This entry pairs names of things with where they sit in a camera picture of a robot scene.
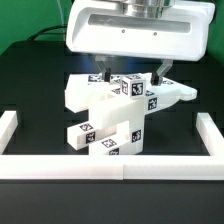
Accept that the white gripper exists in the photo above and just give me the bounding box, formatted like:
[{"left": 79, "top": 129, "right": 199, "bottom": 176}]
[{"left": 66, "top": 0, "right": 215, "bottom": 85}]

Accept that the white tagged cube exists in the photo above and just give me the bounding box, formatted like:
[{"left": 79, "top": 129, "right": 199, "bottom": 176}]
[{"left": 120, "top": 74, "right": 146, "bottom": 99}]

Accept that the white chair back frame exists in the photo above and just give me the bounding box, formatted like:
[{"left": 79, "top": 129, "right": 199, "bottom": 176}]
[{"left": 65, "top": 73, "right": 197, "bottom": 126}]

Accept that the white chair seat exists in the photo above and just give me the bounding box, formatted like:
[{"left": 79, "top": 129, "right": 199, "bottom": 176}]
[{"left": 90, "top": 113, "right": 144, "bottom": 155}]

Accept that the white marker base plate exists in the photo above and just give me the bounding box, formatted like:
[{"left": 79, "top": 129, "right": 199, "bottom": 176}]
[{"left": 66, "top": 73, "right": 104, "bottom": 91}]

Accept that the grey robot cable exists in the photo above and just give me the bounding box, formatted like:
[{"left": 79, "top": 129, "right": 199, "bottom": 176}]
[{"left": 55, "top": 0, "right": 68, "bottom": 42}]

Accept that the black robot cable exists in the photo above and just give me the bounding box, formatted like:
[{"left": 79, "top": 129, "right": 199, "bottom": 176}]
[{"left": 27, "top": 23, "right": 69, "bottom": 42}]

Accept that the white right fence rail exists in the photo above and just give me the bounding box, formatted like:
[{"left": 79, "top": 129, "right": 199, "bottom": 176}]
[{"left": 196, "top": 113, "right": 224, "bottom": 158}]

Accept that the white fence rail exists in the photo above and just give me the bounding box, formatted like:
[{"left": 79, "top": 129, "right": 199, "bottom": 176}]
[
  {"left": 0, "top": 155, "right": 224, "bottom": 180},
  {"left": 196, "top": 113, "right": 224, "bottom": 158},
  {"left": 0, "top": 111, "right": 18, "bottom": 155}
]

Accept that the white left fence rail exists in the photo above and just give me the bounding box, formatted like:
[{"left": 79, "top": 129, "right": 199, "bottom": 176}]
[{"left": 0, "top": 111, "right": 18, "bottom": 155}]

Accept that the white front fence rail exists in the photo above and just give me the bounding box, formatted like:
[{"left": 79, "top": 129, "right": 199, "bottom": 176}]
[{"left": 0, "top": 155, "right": 224, "bottom": 180}]

